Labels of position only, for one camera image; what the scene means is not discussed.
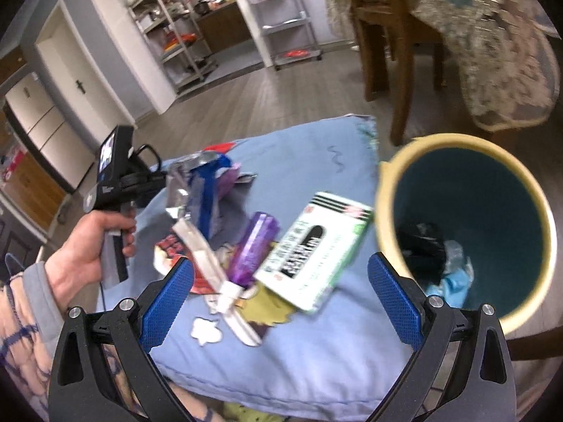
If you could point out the pink packets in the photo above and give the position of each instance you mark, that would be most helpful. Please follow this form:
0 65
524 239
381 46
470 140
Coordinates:
13 162

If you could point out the blue snack packet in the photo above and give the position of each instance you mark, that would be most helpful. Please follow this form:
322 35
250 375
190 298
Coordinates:
206 202

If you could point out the brown wooden chair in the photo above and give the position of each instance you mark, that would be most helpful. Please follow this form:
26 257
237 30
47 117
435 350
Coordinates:
396 30

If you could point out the person's left leg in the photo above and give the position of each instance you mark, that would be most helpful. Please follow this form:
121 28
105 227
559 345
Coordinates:
184 404

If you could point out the wooden kitchen counter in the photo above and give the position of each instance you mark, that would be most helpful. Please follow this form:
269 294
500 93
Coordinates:
224 30

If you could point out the green and white box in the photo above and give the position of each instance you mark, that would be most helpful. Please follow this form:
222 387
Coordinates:
308 263

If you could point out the person's left hand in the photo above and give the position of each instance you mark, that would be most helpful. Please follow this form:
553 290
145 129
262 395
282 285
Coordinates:
79 255

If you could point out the red and white wrapper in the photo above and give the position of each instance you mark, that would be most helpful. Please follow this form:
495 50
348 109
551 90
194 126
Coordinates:
169 246

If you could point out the purple wrapper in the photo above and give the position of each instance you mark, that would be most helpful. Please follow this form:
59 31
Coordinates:
228 180

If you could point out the yellow rimmed teal trash bin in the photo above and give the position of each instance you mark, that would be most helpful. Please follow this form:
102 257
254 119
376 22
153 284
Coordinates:
484 193

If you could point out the metal shelf rack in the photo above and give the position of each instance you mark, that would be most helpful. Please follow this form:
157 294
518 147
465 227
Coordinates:
176 39

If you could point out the grey plastic shelf rack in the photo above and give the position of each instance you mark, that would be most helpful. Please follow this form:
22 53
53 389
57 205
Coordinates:
286 22

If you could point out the dark cooking pot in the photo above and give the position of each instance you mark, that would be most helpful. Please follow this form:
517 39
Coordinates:
202 8

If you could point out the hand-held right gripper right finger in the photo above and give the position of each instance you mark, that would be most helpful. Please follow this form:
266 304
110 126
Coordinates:
393 303

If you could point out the light blue cartoon cushion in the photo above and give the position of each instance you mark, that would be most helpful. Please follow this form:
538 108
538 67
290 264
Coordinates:
316 360

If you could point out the wooden cabinet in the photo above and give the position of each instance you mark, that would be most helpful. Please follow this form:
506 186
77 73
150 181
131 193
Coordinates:
26 198

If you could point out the black plastic bag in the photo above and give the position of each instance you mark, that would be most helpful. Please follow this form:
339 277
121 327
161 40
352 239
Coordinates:
422 255

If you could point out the white door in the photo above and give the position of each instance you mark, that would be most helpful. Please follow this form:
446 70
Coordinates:
83 79

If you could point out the long white wrapper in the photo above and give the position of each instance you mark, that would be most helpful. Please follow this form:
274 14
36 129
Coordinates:
202 250

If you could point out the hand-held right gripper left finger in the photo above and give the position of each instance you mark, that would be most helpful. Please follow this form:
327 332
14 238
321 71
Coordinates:
169 303

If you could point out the silver foil packet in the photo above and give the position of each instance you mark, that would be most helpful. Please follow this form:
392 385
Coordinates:
178 193

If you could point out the white refrigerator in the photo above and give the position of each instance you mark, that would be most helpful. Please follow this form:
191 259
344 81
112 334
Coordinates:
44 132

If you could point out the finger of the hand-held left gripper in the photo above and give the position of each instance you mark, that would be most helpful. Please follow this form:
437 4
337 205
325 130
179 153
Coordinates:
151 178
145 195

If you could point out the green plush toy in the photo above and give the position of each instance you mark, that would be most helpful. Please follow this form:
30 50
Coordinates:
250 413

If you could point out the lace covered table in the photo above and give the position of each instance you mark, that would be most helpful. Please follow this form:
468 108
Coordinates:
492 52

